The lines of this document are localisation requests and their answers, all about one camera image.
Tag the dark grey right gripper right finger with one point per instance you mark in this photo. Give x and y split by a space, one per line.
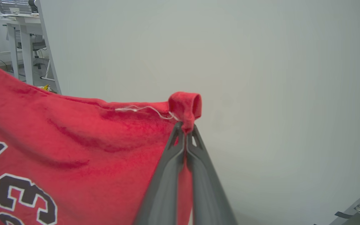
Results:
206 193

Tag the white desk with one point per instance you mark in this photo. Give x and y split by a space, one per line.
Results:
27 47

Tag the white partition panel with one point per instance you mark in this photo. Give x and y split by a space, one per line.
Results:
261 78

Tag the grey office chair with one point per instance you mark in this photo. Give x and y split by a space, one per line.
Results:
39 47

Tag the red and white basketball jersey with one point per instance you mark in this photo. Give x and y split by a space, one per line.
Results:
73 140

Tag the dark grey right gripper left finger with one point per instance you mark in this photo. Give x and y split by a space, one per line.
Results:
164 187

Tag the small yellow object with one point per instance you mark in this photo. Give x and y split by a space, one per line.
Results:
45 88

